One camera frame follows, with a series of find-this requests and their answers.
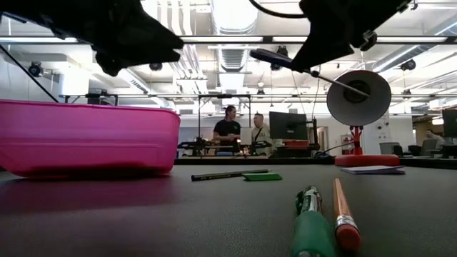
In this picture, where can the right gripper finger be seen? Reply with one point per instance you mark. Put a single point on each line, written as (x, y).
(325, 43)

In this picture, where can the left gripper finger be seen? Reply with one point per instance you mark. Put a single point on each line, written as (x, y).
(139, 58)
(143, 32)

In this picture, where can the dark blue pen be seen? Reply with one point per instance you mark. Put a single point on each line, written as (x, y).
(267, 56)

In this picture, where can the pink plastic pencil case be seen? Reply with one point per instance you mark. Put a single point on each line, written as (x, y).
(78, 139)

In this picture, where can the white sticky note pad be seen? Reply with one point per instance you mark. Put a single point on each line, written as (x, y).
(373, 170)

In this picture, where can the green eraser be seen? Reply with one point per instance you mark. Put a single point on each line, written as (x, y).
(262, 177)

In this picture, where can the orange pencil with pink eraser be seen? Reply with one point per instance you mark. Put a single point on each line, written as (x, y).
(341, 203)

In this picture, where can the green marker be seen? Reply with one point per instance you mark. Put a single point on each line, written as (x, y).
(312, 232)

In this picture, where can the black hanging spotlight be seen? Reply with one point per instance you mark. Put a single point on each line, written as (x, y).
(155, 66)
(408, 64)
(276, 66)
(34, 69)

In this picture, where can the red desk lamp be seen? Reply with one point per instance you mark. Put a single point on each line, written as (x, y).
(375, 107)

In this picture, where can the black computer monitor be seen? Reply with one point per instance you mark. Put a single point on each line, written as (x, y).
(287, 125)

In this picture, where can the red box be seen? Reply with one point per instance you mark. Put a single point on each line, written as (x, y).
(295, 143)

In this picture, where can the person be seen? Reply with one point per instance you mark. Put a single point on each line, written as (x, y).
(433, 136)
(263, 137)
(226, 129)

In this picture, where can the dark computer monitor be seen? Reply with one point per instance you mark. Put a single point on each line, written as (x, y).
(450, 123)

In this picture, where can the black metal rig frame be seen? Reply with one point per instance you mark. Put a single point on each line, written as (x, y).
(199, 125)

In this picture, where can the black aluminium table frame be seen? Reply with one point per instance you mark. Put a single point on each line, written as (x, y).
(285, 161)

